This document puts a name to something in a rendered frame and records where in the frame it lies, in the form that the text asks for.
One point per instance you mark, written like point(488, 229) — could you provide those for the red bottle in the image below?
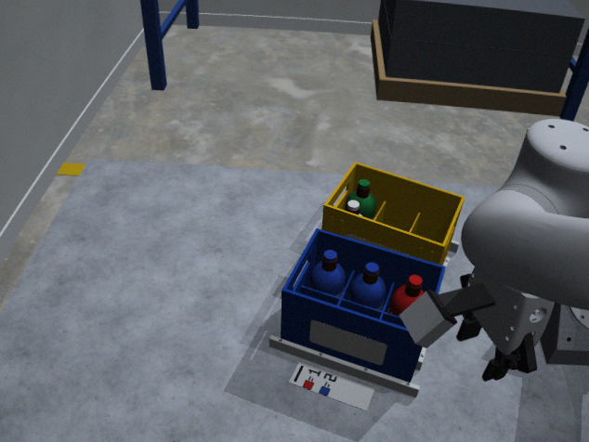
point(405, 295)

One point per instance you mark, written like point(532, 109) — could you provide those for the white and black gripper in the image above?
point(514, 324)

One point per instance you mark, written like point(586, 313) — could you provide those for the green bottle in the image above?
point(366, 200)

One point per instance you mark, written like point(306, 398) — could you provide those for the white paper pick list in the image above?
point(332, 386)

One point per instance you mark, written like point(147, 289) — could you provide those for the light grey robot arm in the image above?
point(510, 238)

